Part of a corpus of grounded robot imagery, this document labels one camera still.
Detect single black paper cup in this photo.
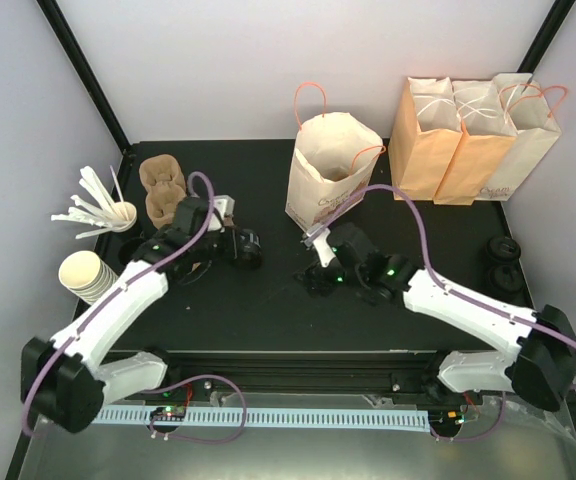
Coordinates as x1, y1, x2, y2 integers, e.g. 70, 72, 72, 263
233, 229, 263, 270

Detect printed Cream Bear paper bag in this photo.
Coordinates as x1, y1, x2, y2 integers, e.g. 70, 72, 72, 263
285, 111, 386, 231

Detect black paper cup stack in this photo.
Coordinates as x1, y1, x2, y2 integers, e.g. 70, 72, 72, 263
117, 237, 144, 266

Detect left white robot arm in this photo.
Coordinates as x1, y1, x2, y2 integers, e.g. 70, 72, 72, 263
21, 195, 236, 433

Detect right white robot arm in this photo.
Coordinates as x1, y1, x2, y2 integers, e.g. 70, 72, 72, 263
302, 223, 576, 412

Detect black coffee lid middle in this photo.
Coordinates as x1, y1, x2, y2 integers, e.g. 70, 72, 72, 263
487, 265, 524, 296

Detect black coffee lid back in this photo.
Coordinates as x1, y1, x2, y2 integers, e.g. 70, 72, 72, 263
485, 236, 521, 263

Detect back-left pulp cup carrier stack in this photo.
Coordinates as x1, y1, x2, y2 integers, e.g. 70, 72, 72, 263
139, 154, 187, 229

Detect stack of white paper cups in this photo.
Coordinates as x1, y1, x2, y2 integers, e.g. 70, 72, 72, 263
58, 250, 118, 305

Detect left orange paper bag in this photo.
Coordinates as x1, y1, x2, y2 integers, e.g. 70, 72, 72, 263
388, 77, 462, 201

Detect orange paper bag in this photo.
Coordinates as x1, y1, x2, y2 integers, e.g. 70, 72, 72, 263
388, 77, 462, 201
433, 80, 517, 205

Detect middle orange paper bag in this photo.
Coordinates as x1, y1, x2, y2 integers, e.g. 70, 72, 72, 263
433, 80, 517, 205

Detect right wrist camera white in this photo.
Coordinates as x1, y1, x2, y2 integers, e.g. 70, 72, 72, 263
302, 223, 336, 268

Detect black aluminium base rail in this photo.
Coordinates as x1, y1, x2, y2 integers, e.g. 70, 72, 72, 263
42, 349, 574, 406

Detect light blue cable duct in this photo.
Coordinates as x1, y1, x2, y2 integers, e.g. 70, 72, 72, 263
93, 405, 430, 433

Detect left black frame post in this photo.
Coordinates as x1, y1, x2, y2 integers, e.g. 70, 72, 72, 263
36, 0, 131, 153

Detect black frame post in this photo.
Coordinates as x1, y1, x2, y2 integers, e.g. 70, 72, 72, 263
517, 0, 576, 74
36, 0, 131, 153

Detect white bag orange handles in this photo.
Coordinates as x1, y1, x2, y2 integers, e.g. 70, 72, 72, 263
477, 73, 568, 201

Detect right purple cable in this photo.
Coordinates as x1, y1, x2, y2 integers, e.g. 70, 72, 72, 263
312, 183, 576, 390

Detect right black frame post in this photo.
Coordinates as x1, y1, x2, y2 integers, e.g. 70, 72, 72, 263
517, 0, 576, 74

